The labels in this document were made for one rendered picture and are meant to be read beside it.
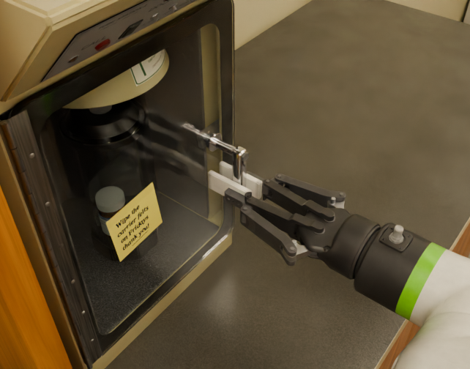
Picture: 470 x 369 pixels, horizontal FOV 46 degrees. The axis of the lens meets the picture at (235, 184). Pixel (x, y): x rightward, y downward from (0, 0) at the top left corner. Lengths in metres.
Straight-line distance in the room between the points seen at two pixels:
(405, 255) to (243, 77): 0.82
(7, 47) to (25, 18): 0.04
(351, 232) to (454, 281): 0.12
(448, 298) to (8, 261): 0.42
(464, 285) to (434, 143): 0.63
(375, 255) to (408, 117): 0.68
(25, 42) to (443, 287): 0.46
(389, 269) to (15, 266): 0.38
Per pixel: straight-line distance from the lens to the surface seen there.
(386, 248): 0.64
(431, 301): 0.63
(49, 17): 0.35
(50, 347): 0.54
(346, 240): 0.65
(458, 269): 0.64
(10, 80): 0.43
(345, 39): 1.55
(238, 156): 0.70
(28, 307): 0.49
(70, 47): 0.42
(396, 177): 1.11
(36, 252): 0.61
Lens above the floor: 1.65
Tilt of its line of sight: 43 degrees down
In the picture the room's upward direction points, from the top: straight up
